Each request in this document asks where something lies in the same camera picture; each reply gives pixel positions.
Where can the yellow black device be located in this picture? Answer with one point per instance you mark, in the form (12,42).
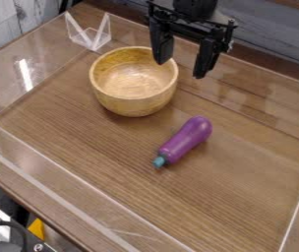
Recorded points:
(35,233)

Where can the clear acrylic barrier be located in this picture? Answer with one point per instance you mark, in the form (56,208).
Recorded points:
(245,87)
(95,221)

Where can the clear acrylic back barrier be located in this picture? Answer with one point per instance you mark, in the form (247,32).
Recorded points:
(245,87)

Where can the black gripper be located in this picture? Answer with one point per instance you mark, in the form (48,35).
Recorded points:
(194,19)

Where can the purple toy eggplant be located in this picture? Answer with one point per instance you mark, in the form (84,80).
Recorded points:
(194,133)

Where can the clear acrylic corner bracket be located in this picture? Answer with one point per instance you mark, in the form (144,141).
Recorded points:
(91,38)

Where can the brown wooden bowl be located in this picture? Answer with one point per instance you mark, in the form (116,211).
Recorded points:
(132,86)

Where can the clear acrylic front barrier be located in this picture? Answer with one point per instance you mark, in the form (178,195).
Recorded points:
(95,221)

